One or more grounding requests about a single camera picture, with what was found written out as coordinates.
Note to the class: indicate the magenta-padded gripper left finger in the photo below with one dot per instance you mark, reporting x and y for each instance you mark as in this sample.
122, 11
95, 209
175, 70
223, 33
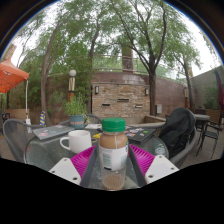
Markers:
64, 168

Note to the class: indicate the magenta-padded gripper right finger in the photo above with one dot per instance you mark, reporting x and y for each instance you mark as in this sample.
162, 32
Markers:
160, 166

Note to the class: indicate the green-capped clear drink bottle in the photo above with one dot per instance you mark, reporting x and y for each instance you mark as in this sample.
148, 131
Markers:
113, 150

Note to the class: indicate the grey chair holding jacket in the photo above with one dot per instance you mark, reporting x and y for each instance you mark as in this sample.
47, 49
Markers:
186, 151

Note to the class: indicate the white ceramic mug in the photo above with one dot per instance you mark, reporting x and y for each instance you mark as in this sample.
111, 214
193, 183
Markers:
80, 141

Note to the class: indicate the black laptop with stickers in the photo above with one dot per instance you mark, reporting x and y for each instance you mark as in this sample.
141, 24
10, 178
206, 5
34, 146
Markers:
141, 134

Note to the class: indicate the grey laptop with stickers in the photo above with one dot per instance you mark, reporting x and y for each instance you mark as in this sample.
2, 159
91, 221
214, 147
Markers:
51, 131

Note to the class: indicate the black jacket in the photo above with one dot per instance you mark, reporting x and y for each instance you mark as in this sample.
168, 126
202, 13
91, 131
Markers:
176, 130

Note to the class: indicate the yellow card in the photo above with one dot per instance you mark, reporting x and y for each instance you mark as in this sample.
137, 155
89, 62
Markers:
97, 135

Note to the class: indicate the white sheet with stickers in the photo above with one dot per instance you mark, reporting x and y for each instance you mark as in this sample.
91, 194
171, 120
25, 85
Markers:
93, 126

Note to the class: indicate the green plant in teal pot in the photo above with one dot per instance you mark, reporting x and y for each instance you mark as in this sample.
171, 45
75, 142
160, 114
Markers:
76, 111

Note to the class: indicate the black metal patio chair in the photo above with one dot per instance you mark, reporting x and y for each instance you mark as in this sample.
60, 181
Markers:
210, 134

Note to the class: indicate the round dark patio table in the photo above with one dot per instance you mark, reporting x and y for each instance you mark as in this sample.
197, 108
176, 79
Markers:
202, 117

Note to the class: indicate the dark-trunked tall tree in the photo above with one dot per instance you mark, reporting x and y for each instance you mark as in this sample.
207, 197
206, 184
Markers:
152, 93

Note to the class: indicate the slender tree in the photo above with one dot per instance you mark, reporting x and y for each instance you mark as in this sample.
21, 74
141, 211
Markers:
189, 90

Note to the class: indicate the leaning grey-trunked tree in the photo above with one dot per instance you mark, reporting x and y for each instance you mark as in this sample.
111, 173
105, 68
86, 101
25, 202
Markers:
44, 86

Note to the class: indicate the closed maroon patio umbrella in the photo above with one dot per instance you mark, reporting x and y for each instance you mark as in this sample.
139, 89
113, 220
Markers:
220, 90

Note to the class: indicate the orange patio umbrella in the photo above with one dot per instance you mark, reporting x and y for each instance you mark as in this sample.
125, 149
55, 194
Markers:
11, 75

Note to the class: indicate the blue yellow striped post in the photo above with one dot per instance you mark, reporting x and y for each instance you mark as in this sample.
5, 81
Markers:
42, 119

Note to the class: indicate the grey wall utility box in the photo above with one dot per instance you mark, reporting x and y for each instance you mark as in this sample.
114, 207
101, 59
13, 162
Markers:
158, 109

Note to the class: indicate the black wall lantern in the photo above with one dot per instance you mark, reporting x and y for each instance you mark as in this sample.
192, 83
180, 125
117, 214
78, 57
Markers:
97, 90
146, 91

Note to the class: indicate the globe-topped garden lamp post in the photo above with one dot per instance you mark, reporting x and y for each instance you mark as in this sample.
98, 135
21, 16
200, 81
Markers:
71, 85

